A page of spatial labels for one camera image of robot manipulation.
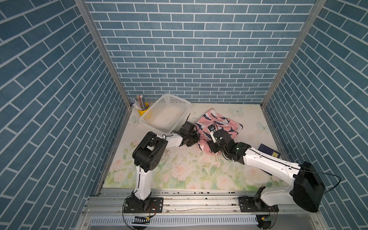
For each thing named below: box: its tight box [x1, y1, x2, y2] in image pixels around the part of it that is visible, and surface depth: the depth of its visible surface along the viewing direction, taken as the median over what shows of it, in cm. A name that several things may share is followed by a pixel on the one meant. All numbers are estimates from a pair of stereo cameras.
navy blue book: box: [257, 143, 282, 159], surface depth 96 cm
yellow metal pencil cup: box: [138, 102, 150, 117], surface depth 107 cm
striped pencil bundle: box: [136, 94, 150, 111], surface depth 107 cm
